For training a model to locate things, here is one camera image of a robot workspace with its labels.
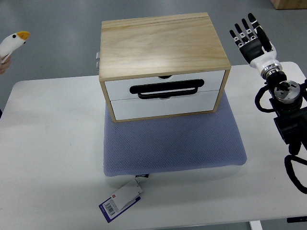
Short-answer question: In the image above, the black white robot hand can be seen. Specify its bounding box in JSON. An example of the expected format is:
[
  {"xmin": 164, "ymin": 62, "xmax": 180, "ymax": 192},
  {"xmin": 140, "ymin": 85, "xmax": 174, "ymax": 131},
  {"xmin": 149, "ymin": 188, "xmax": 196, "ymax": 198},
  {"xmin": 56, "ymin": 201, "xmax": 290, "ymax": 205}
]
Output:
[{"xmin": 229, "ymin": 13, "xmax": 283, "ymax": 79}]

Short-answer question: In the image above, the person's hand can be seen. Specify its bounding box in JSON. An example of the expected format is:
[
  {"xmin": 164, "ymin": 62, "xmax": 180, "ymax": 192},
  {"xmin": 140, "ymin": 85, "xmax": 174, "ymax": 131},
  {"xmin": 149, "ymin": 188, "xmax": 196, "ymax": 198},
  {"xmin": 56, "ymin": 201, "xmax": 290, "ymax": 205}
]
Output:
[{"xmin": 0, "ymin": 56, "xmax": 12, "ymax": 75}]

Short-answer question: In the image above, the wooden drawer cabinet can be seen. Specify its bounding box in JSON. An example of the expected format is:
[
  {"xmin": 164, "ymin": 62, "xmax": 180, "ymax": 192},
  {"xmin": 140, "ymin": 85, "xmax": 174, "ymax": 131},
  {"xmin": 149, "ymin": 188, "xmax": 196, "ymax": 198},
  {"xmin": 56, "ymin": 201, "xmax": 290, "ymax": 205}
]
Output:
[{"xmin": 99, "ymin": 13, "xmax": 231, "ymax": 122}]

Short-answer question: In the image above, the white goose plush toy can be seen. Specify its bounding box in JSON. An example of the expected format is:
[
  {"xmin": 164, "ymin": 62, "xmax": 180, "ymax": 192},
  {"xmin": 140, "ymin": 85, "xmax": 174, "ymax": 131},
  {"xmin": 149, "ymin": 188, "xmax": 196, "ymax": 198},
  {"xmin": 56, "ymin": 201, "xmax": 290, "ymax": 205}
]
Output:
[{"xmin": 0, "ymin": 31, "xmax": 30, "ymax": 65}]

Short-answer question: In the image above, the cardboard box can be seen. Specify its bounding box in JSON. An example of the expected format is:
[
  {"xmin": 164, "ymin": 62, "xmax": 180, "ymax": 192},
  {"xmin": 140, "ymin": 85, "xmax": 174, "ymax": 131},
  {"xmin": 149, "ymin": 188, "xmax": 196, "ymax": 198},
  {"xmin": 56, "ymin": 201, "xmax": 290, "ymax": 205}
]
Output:
[{"xmin": 270, "ymin": 0, "xmax": 307, "ymax": 10}]

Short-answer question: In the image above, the blue mesh cushion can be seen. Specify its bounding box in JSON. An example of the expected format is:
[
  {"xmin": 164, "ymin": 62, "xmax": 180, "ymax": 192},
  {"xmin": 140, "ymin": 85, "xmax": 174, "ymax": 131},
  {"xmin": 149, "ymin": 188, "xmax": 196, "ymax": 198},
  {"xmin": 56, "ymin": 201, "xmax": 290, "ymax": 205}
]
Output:
[{"xmin": 103, "ymin": 95, "xmax": 247, "ymax": 177}]

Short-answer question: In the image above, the black table control panel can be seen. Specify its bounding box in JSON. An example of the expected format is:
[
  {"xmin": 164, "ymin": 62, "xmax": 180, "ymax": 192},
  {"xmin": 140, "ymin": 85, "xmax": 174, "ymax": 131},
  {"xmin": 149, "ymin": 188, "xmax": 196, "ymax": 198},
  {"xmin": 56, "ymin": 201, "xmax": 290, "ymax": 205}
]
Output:
[{"xmin": 287, "ymin": 216, "xmax": 307, "ymax": 223}]

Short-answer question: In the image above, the white table leg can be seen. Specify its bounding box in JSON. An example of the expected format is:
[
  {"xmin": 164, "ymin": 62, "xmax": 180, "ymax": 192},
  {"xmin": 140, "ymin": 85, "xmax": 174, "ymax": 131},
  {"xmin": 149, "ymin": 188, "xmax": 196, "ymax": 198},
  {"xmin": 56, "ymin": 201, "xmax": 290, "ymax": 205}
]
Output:
[{"xmin": 249, "ymin": 220, "xmax": 263, "ymax": 230}]

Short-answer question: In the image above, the white blue product tag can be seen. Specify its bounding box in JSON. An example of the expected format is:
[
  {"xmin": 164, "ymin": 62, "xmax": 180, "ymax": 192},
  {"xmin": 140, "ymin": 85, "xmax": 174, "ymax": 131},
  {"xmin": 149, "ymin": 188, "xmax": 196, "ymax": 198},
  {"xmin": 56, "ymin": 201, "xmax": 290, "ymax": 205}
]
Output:
[{"xmin": 99, "ymin": 179, "xmax": 143, "ymax": 223}]

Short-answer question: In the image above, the silver metal hinge bracket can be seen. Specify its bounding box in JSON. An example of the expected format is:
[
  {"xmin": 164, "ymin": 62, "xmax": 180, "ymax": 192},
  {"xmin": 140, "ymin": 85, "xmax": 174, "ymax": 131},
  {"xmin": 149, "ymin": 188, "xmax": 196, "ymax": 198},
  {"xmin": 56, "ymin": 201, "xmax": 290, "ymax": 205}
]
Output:
[{"xmin": 95, "ymin": 52, "xmax": 100, "ymax": 70}]

